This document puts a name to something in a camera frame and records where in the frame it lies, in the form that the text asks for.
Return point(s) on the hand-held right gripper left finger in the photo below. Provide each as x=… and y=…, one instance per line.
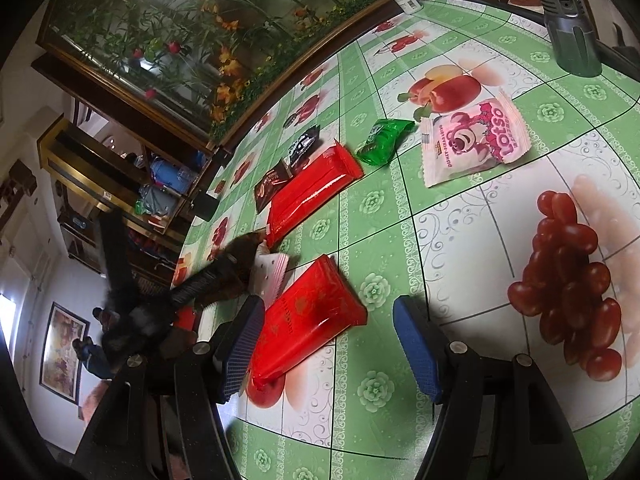
x=242, y=350

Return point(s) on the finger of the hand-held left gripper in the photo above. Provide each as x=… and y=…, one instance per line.
x=210, y=280

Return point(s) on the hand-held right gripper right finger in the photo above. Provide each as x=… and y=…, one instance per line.
x=417, y=350

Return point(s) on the white pink snack packet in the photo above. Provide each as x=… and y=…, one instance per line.
x=270, y=275

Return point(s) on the long red snack packet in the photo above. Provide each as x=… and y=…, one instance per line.
x=305, y=325
x=310, y=192

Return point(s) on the dark brown snack packet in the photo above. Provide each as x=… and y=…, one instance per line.
x=270, y=187

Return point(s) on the green snack packet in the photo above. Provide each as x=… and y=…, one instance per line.
x=382, y=142

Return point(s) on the pink bear-print snack packet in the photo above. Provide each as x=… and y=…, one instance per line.
x=470, y=145

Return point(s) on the grey kettle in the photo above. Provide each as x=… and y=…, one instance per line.
x=152, y=200

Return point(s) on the blue thermos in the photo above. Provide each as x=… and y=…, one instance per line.
x=167, y=172

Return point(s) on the gold framed glass cabinet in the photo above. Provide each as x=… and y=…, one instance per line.
x=65, y=160

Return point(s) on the flower display glass panel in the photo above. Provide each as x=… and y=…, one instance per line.
x=200, y=25

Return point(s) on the grey handheld device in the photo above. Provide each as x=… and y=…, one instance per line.
x=570, y=25

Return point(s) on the brown wooden chair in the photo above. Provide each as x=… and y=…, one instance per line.
x=525, y=2

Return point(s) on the framed wall picture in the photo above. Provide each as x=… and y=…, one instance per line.
x=62, y=352

